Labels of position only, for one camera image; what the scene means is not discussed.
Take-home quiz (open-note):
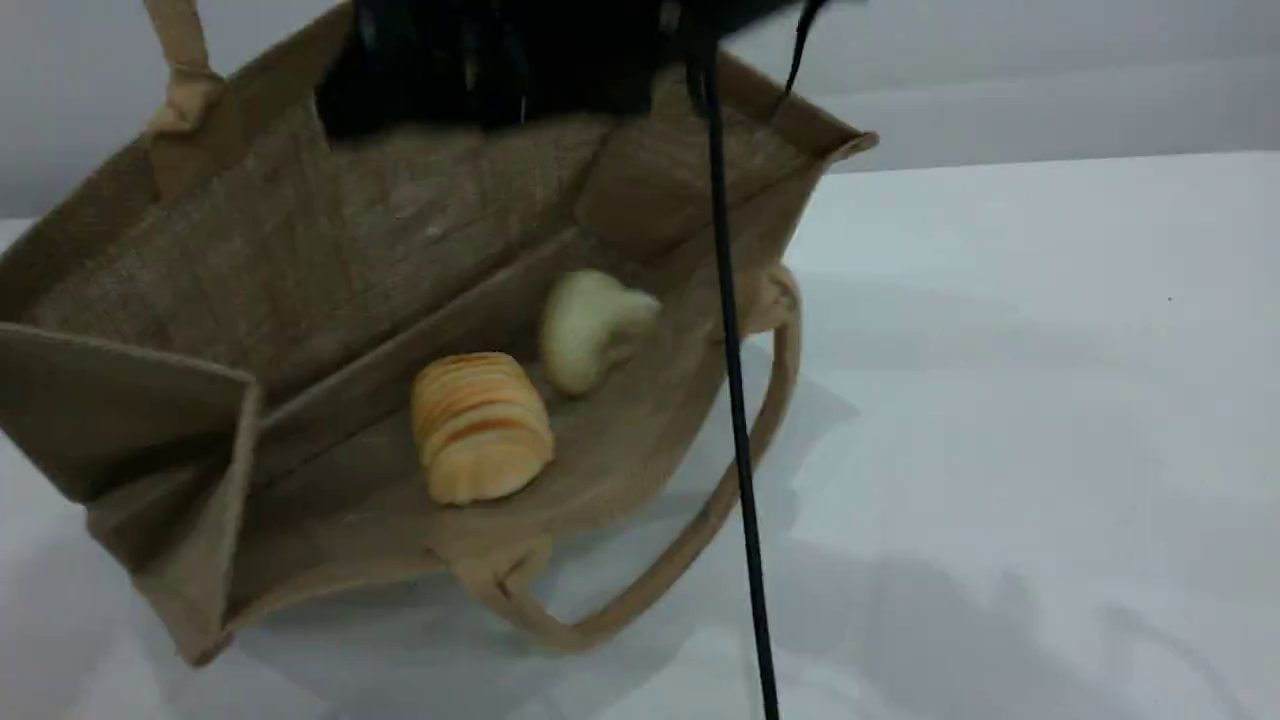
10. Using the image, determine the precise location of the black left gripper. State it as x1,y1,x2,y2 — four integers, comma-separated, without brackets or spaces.
314,0,806,142

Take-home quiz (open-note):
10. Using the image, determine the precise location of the pale egg yolk pastry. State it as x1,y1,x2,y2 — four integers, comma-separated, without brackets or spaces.
539,267,664,397

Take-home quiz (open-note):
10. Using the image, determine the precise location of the long ridged orange bread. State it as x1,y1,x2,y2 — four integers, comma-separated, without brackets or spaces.
409,351,557,507

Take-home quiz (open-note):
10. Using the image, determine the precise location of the brown burlap tote bag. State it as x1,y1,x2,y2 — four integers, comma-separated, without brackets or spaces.
0,0,881,669

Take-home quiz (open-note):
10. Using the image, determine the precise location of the black cable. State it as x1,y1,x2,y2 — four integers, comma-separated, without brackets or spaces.
783,0,833,103
688,30,782,720

